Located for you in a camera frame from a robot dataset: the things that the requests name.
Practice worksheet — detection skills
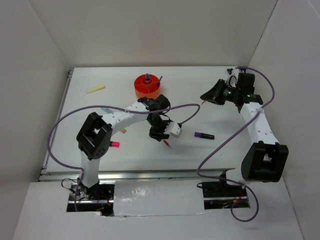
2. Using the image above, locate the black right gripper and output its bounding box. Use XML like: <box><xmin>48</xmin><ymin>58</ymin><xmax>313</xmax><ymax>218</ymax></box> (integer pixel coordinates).
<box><xmin>200</xmin><ymin>79</ymin><xmax>241</xmax><ymax>106</ymax></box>

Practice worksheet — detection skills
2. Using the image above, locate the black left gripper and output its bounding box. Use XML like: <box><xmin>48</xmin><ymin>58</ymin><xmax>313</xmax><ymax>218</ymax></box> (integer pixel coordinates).
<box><xmin>147</xmin><ymin>115</ymin><xmax>175</xmax><ymax>142</ymax></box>

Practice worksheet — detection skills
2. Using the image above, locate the red pen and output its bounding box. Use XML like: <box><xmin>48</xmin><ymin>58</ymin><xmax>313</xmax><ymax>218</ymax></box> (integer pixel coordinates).
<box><xmin>163</xmin><ymin>140</ymin><xmax>171</xmax><ymax>148</ymax></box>

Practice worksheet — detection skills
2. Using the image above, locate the purple highlighter marker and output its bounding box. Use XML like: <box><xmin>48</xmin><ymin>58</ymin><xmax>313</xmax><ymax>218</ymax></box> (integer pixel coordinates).
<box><xmin>194</xmin><ymin>132</ymin><xmax>215</xmax><ymax>140</ymax></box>

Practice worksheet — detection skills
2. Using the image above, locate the pink highlighter marker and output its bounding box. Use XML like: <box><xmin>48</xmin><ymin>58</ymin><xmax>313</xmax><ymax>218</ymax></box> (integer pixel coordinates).
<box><xmin>109</xmin><ymin>141</ymin><xmax>120</xmax><ymax>148</ymax></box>

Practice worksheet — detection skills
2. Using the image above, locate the blue-capped clear tube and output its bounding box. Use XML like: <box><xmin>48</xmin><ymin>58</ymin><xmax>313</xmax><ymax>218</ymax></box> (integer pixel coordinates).
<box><xmin>101</xmin><ymin>107</ymin><xmax>113</xmax><ymax>114</ymax></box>

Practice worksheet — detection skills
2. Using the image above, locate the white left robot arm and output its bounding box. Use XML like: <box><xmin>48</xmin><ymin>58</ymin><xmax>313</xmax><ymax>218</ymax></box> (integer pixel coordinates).
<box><xmin>76</xmin><ymin>94</ymin><xmax>181</xmax><ymax>200</ymax></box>

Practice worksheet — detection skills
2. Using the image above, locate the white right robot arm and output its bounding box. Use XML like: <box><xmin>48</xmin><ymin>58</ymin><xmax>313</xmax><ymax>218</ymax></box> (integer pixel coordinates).
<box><xmin>200</xmin><ymin>72</ymin><xmax>289</xmax><ymax>196</ymax></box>

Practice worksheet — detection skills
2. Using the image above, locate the orange round organizer container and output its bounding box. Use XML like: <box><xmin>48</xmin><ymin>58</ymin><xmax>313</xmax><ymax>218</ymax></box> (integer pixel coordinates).
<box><xmin>134</xmin><ymin>74</ymin><xmax>161</xmax><ymax>99</ymax></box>

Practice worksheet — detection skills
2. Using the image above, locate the yellow glue stick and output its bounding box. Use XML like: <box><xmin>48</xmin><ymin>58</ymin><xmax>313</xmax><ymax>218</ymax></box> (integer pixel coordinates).
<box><xmin>85</xmin><ymin>84</ymin><xmax>105</xmax><ymax>94</ymax></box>

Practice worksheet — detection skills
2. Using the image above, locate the white foil-covered panel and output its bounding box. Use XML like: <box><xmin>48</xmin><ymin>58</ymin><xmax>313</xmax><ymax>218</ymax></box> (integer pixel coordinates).
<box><xmin>113</xmin><ymin>180</ymin><xmax>205</xmax><ymax>217</ymax></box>

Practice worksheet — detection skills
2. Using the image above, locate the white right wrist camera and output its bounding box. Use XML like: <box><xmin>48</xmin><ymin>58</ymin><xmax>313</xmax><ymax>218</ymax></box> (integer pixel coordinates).
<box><xmin>225</xmin><ymin>68</ymin><xmax>237</xmax><ymax>87</ymax></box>

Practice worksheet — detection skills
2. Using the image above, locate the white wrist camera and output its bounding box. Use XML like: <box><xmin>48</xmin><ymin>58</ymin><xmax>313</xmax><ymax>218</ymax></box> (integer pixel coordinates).
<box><xmin>225</xmin><ymin>68</ymin><xmax>237</xmax><ymax>87</ymax></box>
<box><xmin>164</xmin><ymin>121</ymin><xmax>182</xmax><ymax>138</ymax></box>

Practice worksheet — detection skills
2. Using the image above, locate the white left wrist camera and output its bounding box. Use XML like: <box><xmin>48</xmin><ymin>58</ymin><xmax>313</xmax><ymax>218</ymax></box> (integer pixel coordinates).
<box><xmin>164</xmin><ymin>121</ymin><xmax>182</xmax><ymax>138</ymax></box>

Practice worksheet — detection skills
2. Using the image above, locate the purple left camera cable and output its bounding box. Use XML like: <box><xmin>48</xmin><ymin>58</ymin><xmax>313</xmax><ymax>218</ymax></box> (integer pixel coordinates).
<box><xmin>47</xmin><ymin>103</ymin><xmax>201</xmax><ymax>173</ymax></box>

